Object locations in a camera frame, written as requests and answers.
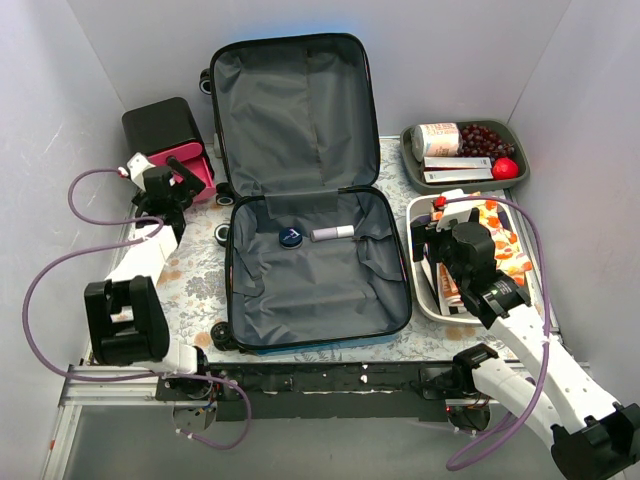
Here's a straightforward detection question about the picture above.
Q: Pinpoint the navy round cosmetic jar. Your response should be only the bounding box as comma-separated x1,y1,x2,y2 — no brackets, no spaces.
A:
278,227,304,249

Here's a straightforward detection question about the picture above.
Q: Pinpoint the grey cosmetic tube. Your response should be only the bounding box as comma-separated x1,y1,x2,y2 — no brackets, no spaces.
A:
310,225,355,242

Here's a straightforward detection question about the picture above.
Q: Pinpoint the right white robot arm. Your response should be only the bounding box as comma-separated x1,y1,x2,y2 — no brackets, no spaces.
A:
407,211,639,479

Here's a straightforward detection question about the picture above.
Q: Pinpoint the blue fish-print kids suitcase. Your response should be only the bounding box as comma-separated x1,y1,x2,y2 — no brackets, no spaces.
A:
209,33,412,351

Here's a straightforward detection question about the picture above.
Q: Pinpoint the black white striped garment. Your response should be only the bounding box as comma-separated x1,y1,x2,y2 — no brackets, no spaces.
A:
420,254,471,318

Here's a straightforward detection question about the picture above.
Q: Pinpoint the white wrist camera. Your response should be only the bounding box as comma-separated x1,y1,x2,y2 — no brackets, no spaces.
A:
117,153,155,191
431,189,478,232

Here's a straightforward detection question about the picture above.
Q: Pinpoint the white pink tissue roll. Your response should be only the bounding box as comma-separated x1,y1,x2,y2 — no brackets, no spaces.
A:
411,123,461,161

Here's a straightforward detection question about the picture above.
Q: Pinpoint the white plastic basin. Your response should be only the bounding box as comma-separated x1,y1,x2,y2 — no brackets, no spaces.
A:
405,194,543,327

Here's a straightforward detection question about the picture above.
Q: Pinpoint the red apple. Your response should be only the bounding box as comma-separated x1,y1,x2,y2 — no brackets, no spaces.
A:
492,157,520,180

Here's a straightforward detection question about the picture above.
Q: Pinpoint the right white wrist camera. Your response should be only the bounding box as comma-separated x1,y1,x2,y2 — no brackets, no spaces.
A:
431,189,478,232

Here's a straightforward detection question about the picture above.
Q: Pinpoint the black pink mini drawer chest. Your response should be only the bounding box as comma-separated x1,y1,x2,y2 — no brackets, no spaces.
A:
121,97,216,202

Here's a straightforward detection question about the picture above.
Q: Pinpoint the orange bunny towel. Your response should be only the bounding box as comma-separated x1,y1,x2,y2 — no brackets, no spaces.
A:
436,263,464,309

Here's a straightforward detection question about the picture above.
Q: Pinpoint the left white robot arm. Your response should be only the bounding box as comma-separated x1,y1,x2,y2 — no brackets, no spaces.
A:
84,153,213,400

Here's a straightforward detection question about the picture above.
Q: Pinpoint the white toothpaste box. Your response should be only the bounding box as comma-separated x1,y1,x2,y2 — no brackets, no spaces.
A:
422,156,492,171
423,169,494,185

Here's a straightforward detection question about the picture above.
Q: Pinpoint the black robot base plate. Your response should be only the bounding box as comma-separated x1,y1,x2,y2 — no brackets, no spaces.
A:
156,361,491,432

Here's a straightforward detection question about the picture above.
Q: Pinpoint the dark red grape bunch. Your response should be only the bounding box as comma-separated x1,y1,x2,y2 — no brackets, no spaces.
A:
458,124,516,161

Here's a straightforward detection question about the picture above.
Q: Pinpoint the lower white toothpaste box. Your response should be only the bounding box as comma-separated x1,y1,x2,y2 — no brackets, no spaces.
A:
423,169,494,185

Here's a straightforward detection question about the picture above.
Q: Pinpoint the dark green plastic tray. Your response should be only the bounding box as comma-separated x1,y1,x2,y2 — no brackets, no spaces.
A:
400,120,530,195

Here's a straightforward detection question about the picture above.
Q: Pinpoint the white floral cloth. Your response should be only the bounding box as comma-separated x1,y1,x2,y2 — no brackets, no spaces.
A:
471,200,533,287

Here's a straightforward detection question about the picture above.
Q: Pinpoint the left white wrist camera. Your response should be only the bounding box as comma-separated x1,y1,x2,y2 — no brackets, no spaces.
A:
117,153,155,191

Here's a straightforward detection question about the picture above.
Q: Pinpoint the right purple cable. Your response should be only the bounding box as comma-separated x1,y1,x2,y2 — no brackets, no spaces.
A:
439,194,552,471

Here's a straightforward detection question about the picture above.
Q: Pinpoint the upper white toothpaste box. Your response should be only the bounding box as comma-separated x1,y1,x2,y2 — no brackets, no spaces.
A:
422,156,492,171

